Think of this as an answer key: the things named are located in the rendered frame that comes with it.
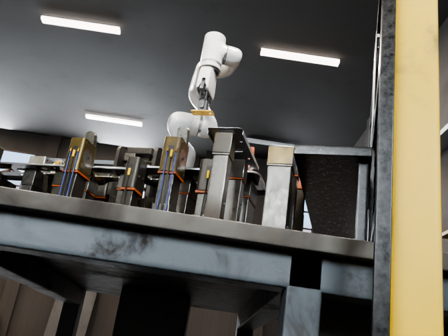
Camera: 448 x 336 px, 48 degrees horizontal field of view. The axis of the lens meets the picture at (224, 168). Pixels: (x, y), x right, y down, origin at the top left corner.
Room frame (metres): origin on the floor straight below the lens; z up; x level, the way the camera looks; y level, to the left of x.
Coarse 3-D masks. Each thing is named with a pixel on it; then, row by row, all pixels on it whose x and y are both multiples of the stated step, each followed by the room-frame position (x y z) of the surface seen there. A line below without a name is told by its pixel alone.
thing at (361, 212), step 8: (360, 168) 1.32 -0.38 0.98; (368, 168) 1.31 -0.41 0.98; (360, 176) 1.32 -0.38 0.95; (368, 176) 1.31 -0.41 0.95; (360, 184) 1.32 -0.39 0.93; (368, 184) 1.31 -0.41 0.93; (360, 192) 1.32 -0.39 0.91; (360, 200) 1.32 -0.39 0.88; (360, 208) 1.32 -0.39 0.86; (360, 216) 1.32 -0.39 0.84; (360, 224) 1.32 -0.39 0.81; (360, 232) 1.32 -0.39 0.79
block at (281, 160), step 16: (272, 160) 1.44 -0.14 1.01; (288, 160) 1.42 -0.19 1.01; (272, 176) 1.44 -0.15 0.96; (288, 176) 1.42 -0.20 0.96; (272, 192) 1.44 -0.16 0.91; (288, 192) 1.42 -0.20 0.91; (272, 208) 1.44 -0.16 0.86; (288, 208) 1.45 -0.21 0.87; (272, 224) 1.43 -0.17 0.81; (288, 224) 1.48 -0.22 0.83
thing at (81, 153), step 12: (72, 144) 1.58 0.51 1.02; (84, 144) 1.57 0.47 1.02; (72, 156) 1.57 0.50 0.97; (84, 156) 1.58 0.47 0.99; (72, 168) 1.57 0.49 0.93; (84, 168) 1.60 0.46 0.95; (72, 180) 1.58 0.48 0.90; (84, 180) 1.63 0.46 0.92; (60, 192) 1.57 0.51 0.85; (72, 192) 1.58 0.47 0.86
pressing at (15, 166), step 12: (0, 168) 1.89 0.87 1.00; (12, 168) 1.87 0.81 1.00; (24, 168) 1.85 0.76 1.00; (36, 168) 1.83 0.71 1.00; (48, 168) 1.81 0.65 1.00; (60, 168) 1.78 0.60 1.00; (96, 168) 1.72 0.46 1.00; (108, 168) 1.67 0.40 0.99; (120, 168) 1.66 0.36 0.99; (156, 168) 1.63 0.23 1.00; (192, 168) 1.56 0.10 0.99; (12, 180) 2.00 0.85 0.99; (108, 180) 1.84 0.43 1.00; (144, 180) 1.79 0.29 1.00; (156, 180) 1.76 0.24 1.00; (252, 180) 1.61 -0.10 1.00; (264, 192) 1.71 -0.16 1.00
